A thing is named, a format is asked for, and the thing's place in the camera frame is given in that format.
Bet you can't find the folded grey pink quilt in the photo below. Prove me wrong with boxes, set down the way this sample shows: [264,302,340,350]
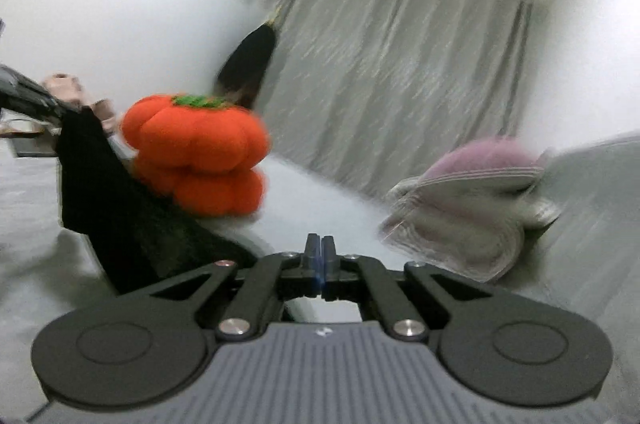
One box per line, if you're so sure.
[377,174,561,285]

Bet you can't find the orange pumpkin plush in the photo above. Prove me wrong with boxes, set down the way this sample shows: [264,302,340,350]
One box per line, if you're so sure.
[121,92,271,219]

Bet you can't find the black knit item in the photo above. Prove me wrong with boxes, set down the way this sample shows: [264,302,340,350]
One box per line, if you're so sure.
[216,6,288,109]

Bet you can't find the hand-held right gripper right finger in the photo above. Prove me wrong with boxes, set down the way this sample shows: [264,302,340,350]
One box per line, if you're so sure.
[322,235,511,342]

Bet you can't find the grey star-print curtain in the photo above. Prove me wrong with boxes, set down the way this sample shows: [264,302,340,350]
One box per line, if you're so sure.
[255,0,533,199]

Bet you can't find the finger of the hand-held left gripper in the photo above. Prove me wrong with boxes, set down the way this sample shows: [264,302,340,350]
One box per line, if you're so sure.
[0,64,83,121]

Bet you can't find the black garment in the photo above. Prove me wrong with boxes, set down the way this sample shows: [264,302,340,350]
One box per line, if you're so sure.
[54,106,261,297]

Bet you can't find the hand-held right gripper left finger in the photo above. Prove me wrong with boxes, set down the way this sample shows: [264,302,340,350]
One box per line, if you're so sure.
[125,233,322,342]

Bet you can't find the purple pillow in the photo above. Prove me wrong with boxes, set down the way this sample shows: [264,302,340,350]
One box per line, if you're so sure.
[425,136,551,195]

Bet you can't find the grey quilted bed cover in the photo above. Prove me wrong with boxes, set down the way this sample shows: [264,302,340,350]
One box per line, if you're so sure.
[500,134,640,405]

